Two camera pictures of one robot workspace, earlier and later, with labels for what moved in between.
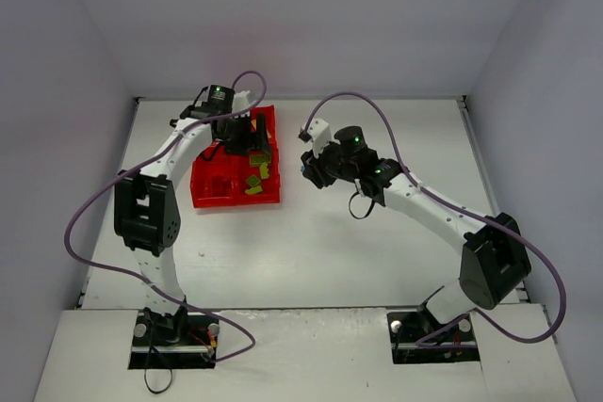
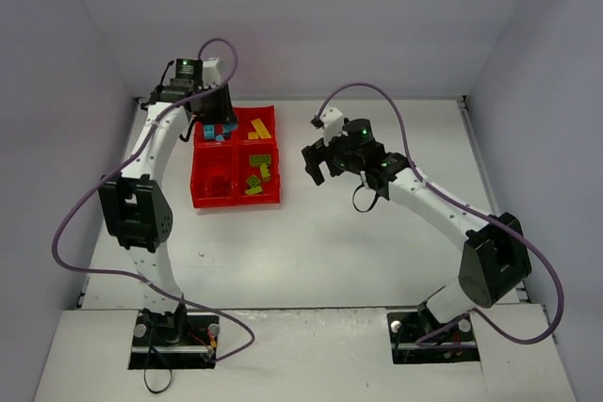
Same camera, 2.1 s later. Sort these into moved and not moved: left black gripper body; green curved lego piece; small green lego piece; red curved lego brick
Moved: left black gripper body
Not moved: red curved lego brick; green curved lego piece; small green lego piece
